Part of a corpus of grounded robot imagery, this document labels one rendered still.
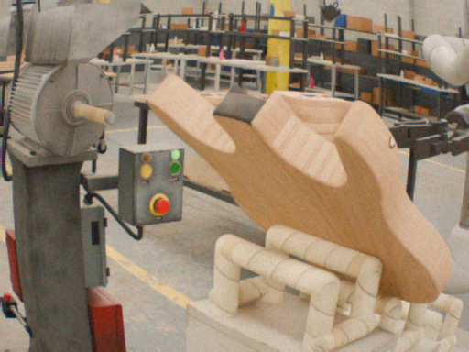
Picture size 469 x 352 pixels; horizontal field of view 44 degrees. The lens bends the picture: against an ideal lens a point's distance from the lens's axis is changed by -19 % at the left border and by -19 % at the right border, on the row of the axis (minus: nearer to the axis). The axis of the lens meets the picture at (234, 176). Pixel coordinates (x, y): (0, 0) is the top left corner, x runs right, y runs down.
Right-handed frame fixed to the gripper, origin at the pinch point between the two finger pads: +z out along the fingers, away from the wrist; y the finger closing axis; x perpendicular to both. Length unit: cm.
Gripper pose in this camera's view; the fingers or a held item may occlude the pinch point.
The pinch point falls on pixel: (408, 142)
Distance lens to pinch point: 95.9
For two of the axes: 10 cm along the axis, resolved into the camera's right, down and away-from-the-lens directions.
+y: -6.1, -2.1, 7.6
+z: -7.9, 1.7, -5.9
